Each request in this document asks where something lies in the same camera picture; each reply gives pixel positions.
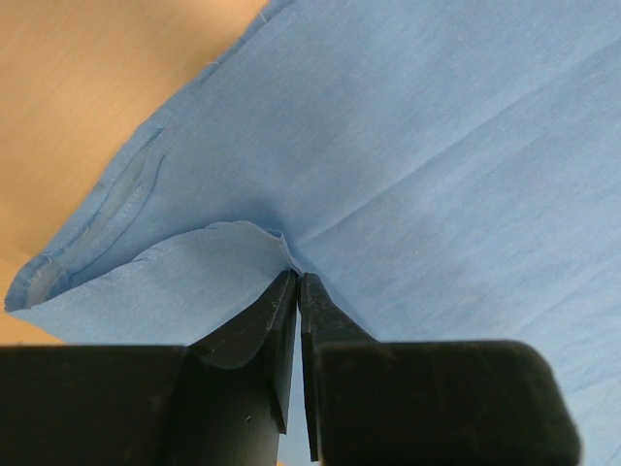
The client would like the light blue shirt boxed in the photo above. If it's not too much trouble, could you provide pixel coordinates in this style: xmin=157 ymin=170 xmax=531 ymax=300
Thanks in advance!
xmin=5 ymin=1 xmax=620 ymax=465

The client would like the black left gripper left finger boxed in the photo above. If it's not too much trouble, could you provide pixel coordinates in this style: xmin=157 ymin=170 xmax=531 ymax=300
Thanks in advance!
xmin=1 ymin=271 xmax=298 ymax=465

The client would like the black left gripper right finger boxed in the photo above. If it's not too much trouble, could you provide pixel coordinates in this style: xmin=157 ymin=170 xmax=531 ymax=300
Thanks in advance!
xmin=299 ymin=274 xmax=581 ymax=465

